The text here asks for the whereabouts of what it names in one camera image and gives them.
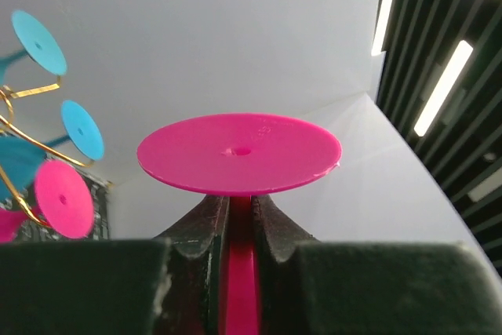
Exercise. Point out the blue wine glass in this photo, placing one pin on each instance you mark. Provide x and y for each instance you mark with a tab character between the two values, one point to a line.
37	43
21	160

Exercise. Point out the pink wine glass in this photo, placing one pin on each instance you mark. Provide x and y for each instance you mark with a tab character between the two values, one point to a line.
234	160
63	203

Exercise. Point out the blue wine glass front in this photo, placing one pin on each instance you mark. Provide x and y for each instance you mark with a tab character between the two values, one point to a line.
21	160

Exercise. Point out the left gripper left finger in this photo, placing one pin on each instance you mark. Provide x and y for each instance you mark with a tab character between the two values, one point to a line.
166	285

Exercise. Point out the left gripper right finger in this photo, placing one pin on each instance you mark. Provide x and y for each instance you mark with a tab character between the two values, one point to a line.
312	287

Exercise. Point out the gold wire glass rack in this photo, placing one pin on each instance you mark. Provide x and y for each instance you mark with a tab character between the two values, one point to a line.
7	96

